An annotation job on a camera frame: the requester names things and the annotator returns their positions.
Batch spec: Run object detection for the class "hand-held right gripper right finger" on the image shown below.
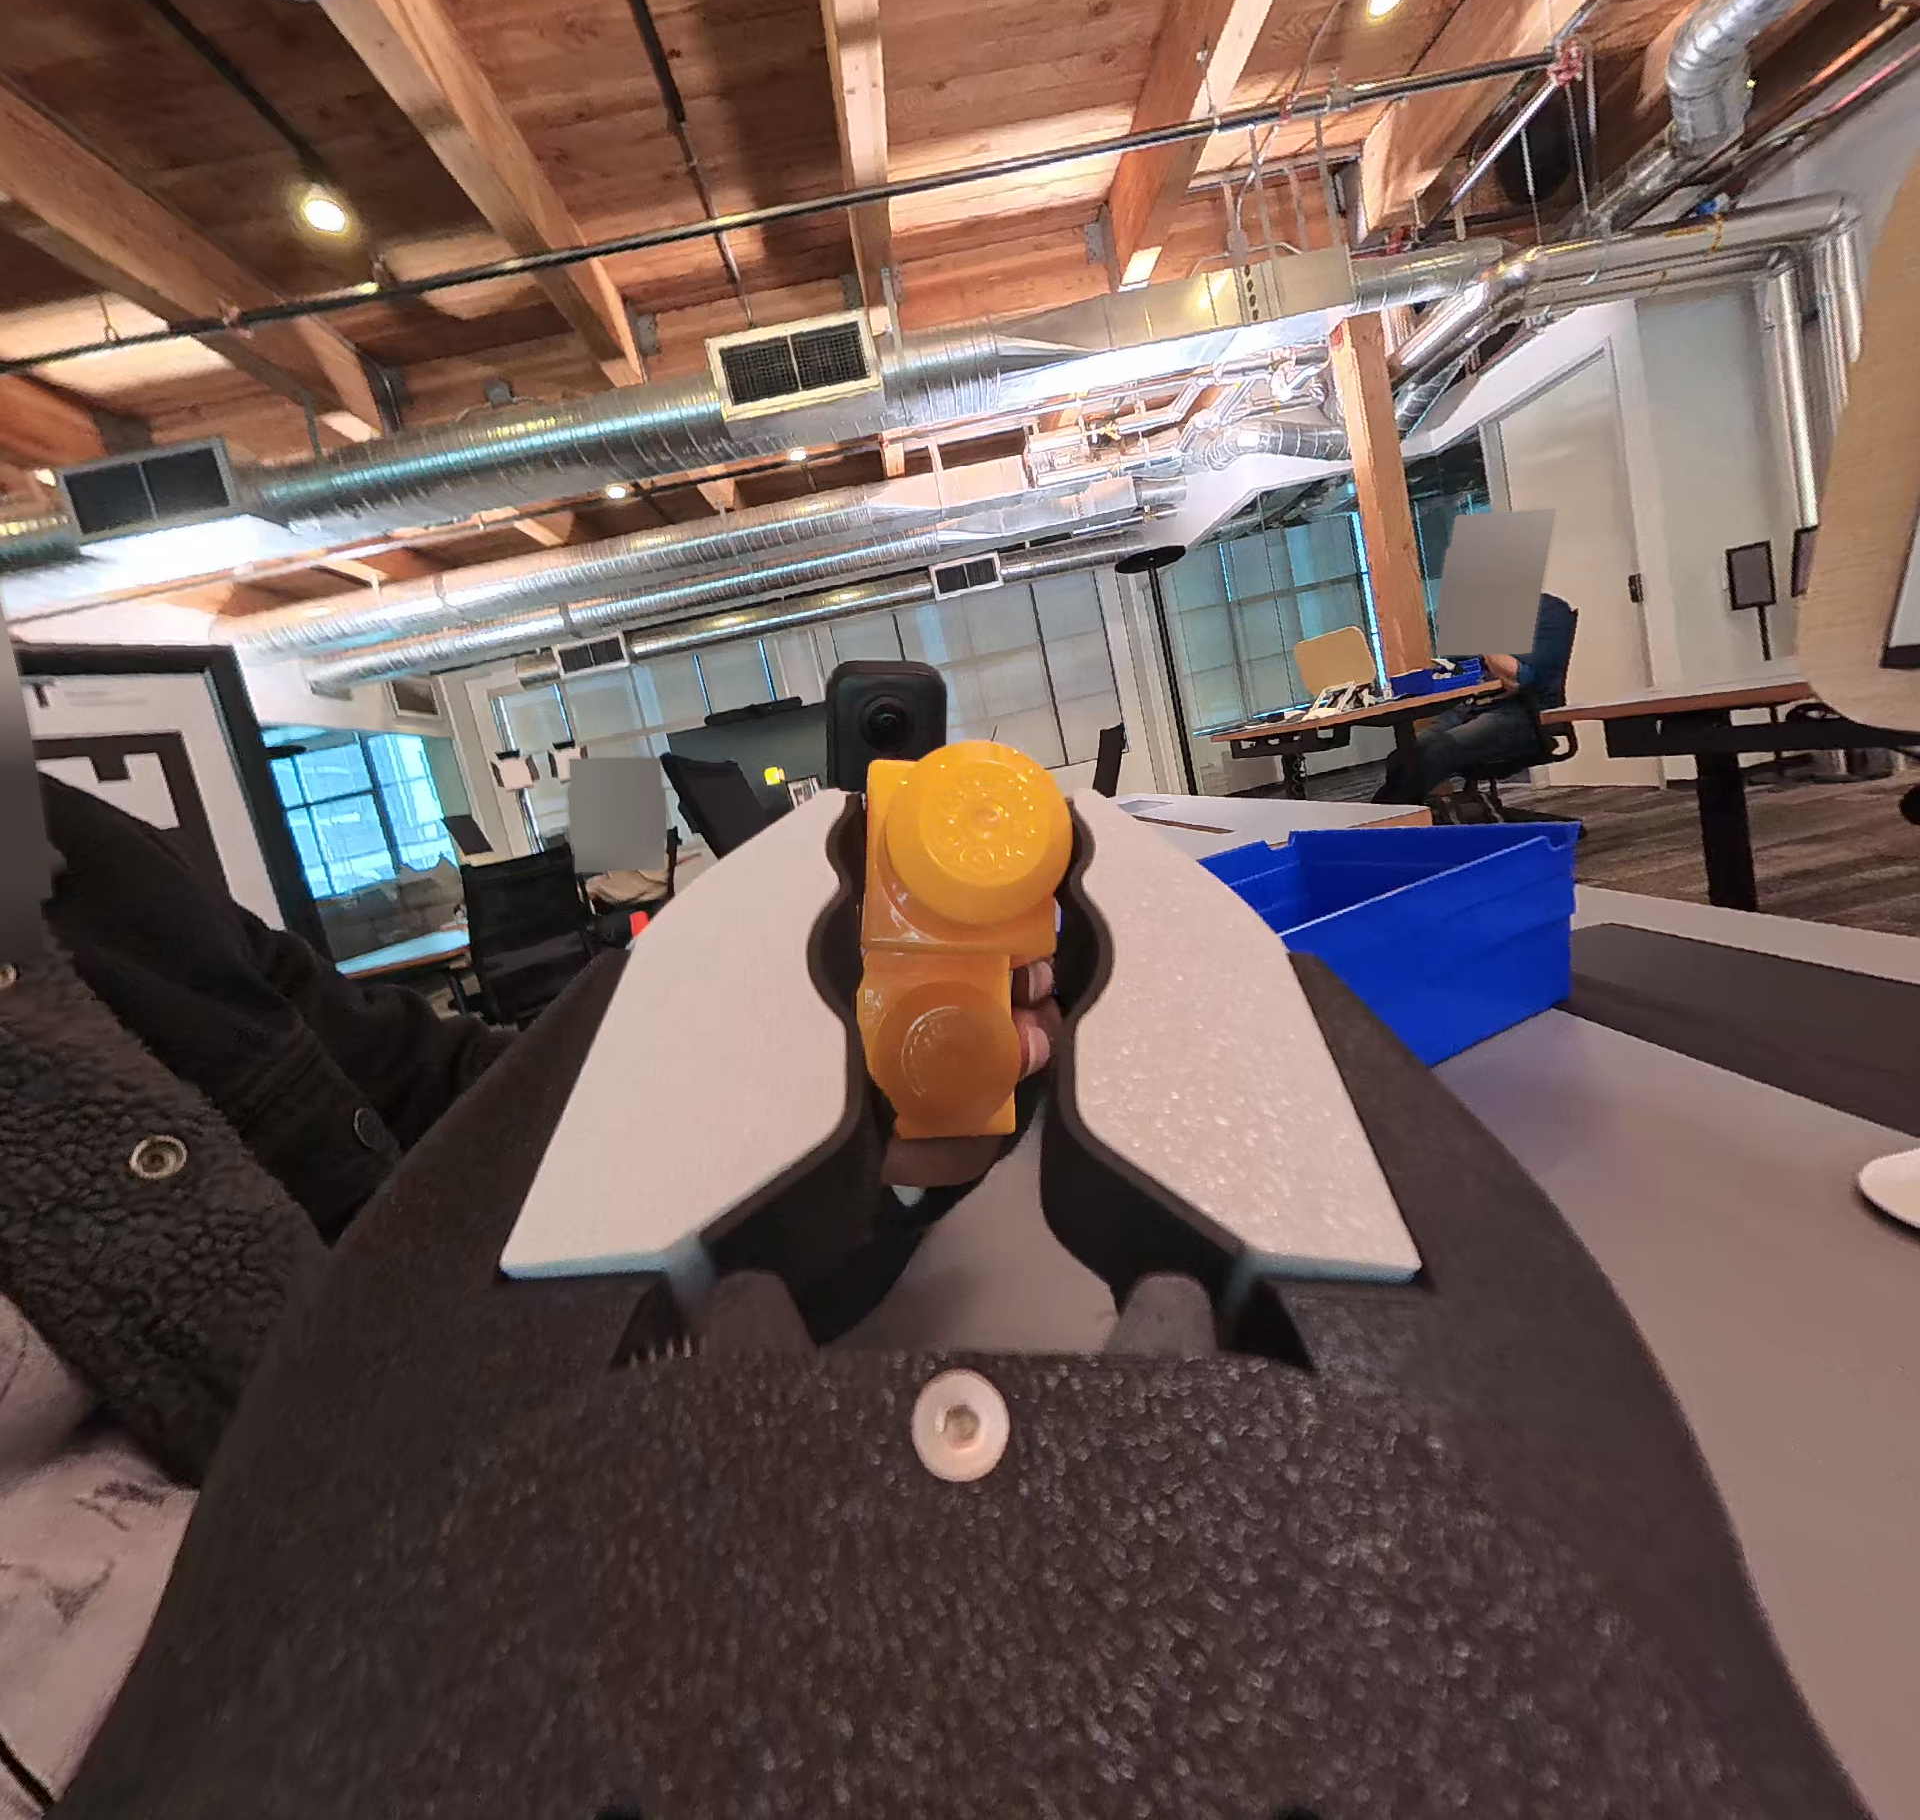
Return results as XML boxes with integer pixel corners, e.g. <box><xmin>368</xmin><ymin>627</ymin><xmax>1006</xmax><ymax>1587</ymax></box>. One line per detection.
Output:
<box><xmin>1043</xmin><ymin>788</ymin><xmax>1427</xmax><ymax>1327</ymax></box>

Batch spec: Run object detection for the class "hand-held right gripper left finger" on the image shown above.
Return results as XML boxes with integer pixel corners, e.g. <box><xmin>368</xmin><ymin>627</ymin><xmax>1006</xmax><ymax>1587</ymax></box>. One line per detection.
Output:
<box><xmin>495</xmin><ymin>792</ymin><xmax>891</xmax><ymax>1342</ymax></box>

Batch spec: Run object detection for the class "orange mega block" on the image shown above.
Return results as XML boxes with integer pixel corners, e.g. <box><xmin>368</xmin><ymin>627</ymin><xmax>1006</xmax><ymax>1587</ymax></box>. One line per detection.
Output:
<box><xmin>855</xmin><ymin>740</ymin><xmax>1074</xmax><ymax>1145</ymax></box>

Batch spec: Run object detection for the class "person's left forearm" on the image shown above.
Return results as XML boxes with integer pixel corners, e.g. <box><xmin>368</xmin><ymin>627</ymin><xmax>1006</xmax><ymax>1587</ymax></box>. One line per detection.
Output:
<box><xmin>38</xmin><ymin>778</ymin><xmax>520</xmax><ymax>1242</ymax></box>

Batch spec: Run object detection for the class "black monitor screen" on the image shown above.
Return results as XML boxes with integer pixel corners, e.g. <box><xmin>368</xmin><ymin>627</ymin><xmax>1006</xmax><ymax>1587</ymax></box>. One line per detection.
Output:
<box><xmin>664</xmin><ymin>702</ymin><xmax>829</xmax><ymax>801</ymax></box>

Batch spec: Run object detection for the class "grey desk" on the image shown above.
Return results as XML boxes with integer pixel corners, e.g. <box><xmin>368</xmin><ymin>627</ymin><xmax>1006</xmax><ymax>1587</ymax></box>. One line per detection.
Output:
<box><xmin>1117</xmin><ymin>792</ymin><xmax>1433</xmax><ymax>862</ymax></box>

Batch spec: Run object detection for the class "black floor lamp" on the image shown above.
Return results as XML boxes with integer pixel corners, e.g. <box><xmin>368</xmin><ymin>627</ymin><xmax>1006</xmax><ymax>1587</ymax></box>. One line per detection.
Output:
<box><xmin>1113</xmin><ymin>544</ymin><xmax>1201</xmax><ymax>798</ymax></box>

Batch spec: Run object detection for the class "wooden desk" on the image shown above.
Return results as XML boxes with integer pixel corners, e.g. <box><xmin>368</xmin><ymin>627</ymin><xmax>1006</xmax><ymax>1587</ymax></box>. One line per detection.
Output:
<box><xmin>1544</xmin><ymin>670</ymin><xmax>1920</xmax><ymax>913</ymax></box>
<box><xmin>1212</xmin><ymin>678</ymin><xmax>1502</xmax><ymax>801</ymax></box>

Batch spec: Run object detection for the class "white air vent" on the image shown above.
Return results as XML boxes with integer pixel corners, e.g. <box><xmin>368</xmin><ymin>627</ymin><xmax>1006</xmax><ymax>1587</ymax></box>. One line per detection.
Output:
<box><xmin>703</xmin><ymin>312</ymin><xmax>885</xmax><ymax>419</ymax></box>

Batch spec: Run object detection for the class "wooden column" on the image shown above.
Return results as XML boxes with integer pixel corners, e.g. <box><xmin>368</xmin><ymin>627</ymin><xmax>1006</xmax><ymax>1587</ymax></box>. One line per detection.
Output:
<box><xmin>1327</xmin><ymin>317</ymin><xmax>1433</xmax><ymax>680</ymax></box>

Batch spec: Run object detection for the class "black fleece jacket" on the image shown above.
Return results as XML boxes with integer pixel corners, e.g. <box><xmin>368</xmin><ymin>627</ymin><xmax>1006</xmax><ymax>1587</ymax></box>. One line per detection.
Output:
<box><xmin>0</xmin><ymin>950</ymin><xmax>331</xmax><ymax>1485</ymax></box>

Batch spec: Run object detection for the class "black framed sign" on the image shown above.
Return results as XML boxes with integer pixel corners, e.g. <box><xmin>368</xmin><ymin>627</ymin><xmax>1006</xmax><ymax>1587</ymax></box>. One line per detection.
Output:
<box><xmin>14</xmin><ymin>642</ymin><xmax>325</xmax><ymax>958</ymax></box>

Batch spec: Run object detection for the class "grey sweatshirt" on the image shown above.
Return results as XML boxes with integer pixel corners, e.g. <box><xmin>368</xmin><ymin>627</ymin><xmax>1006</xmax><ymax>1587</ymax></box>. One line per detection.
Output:
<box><xmin>0</xmin><ymin>1295</ymin><xmax>196</xmax><ymax>1807</ymax></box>

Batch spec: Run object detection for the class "instruction sheet on white stand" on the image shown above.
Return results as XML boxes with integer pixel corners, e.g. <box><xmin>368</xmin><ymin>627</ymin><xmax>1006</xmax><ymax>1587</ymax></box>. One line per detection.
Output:
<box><xmin>1795</xmin><ymin>193</ymin><xmax>1920</xmax><ymax>734</ymax></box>

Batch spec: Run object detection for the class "silver air duct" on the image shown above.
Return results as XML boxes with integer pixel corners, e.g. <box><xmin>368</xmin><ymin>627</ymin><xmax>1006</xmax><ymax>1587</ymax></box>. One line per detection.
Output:
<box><xmin>239</xmin><ymin>241</ymin><xmax>1502</xmax><ymax>523</ymax></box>
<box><xmin>223</xmin><ymin>475</ymin><xmax>1186</xmax><ymax>651</ymax></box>

